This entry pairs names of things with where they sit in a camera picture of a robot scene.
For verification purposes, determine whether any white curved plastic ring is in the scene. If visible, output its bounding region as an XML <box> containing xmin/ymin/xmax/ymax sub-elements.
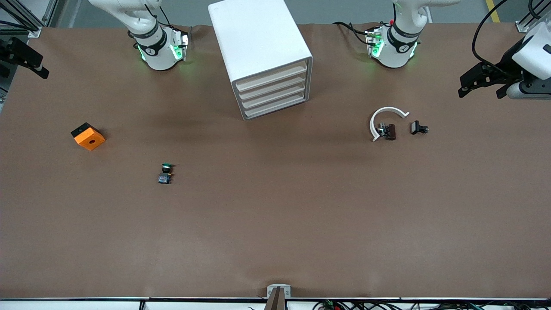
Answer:
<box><xmin>369</xmin><ymin>106</ymin><xmax>410</xmax><ymax>142</ymax></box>

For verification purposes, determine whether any brown table mat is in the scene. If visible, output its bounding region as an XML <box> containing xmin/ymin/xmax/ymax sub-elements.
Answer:
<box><xmin>0</xmin><ymin>22</ymin><xmax>551</xmax><ymax>300</ymax></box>

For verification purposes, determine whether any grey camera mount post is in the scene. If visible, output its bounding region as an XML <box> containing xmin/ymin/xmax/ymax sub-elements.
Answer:
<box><xmin>263</xmin><ymin>288</ymin><xmax>288</xmax><ymax>310</ymax></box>

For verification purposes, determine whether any black arm base cable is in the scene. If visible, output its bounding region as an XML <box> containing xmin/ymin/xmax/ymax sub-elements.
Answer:
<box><xmin>332</xmin><ymin>21</ymin><xmax>371</xmax><ymax>46</ymax></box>

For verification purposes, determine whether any orange box with black base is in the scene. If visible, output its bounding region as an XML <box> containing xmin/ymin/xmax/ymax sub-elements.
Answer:
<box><xmin>71</xmin><ymin>122</ymin><xmax>106</xmax><ymax>151</ymax></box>

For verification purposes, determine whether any aluminium frame post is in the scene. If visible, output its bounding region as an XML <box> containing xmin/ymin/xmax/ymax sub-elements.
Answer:
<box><xmin>0</xmin><ymin>0</ymin><xmax>65</xmax><ymax>39</ymax></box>
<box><xmin>516</xmin><ymin>0</ymin><xmax>551</xmax><ymax>33</ymax></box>

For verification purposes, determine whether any grey metal bracket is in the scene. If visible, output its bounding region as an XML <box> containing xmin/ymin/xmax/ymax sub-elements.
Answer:
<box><xmin>266</xmin><ymin>284</ymin><xmax>292</xmax><ymax>299</ymax></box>

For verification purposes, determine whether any green push button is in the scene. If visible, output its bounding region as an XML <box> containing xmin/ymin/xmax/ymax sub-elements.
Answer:
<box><xmin>158</xmin><ymin>163</ymin><xmax>176</xmax><ymax>185</ymax></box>

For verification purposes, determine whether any small brown electrical component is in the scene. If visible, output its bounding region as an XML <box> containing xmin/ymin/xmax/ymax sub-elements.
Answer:
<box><xmin>377</xmin><ymin>123</ymin><xmax>397</xmax><ymax>141</ymax></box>

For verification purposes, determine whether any bundle of black cables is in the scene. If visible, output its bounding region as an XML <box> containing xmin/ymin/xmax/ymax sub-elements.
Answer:
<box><xmin>312</xmin><ymin>300</ymin><xmax>551</xmax><ymax>310</ymax></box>

